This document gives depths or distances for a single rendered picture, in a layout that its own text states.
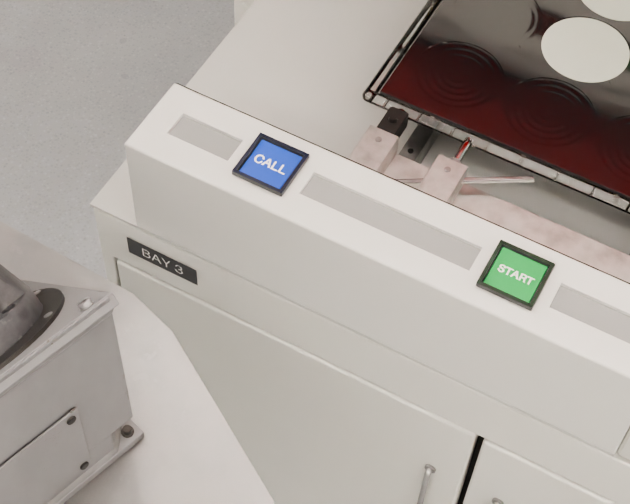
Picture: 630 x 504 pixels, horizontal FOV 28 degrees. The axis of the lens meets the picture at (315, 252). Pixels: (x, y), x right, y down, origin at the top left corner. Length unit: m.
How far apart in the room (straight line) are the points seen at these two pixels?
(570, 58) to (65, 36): 1.48
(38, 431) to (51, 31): 1.72
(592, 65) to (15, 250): 0.66
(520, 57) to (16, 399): 0.70
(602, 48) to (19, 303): 0.74
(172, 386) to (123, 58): 1.47
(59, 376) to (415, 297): 0.35
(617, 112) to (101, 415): 0.64
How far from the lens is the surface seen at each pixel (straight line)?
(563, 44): 1.46
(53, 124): 2.55
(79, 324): 1.01
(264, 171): 1.22
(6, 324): 1.03
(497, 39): 1.45
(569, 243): 1.31
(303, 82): 1.49
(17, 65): 2.67
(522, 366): 1.20
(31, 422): 1.07
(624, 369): 1.15
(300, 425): 1.53
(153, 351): 1.28
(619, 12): 1.51
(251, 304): 1.36
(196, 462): 1.22
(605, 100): 1.41
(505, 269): 1.17
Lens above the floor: 1.93
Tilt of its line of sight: 56 degrees down
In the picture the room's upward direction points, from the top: 3 degrees clockwise
